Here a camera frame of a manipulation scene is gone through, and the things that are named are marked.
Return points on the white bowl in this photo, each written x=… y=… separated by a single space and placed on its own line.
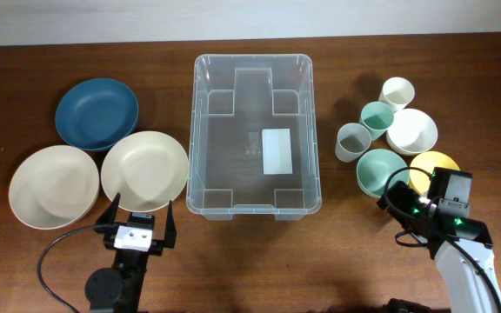
x=412 y=132

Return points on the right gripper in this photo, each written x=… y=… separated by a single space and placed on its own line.
x=406 y=197

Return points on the beige plate far left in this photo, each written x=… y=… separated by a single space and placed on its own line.
x=54 y=187

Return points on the white label in bin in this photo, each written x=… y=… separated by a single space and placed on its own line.
x=277 y=159

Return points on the yellow bowl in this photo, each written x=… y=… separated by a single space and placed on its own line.
x=428 y=161

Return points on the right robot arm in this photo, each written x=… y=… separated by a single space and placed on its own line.
x=461 y=248

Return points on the beige plate near bin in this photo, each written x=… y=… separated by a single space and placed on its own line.
x=147 y=169

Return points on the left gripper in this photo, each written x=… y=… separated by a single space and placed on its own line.
x=156 y=245

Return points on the dark blue plate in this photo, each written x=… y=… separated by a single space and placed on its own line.
x=96 y=114

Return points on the mint green cup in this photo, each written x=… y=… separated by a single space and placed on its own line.
x=377 y=118

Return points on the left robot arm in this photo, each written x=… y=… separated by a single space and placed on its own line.
x=118 y=288

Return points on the clear plastic storage bin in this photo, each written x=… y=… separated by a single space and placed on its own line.
x=236 y=97

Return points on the mint green bowl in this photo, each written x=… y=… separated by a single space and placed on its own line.
x=374 y=168

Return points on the grey cup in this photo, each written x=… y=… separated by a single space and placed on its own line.
x=353 y=140

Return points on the white cup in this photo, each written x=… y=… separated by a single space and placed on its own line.
x=397 y=93

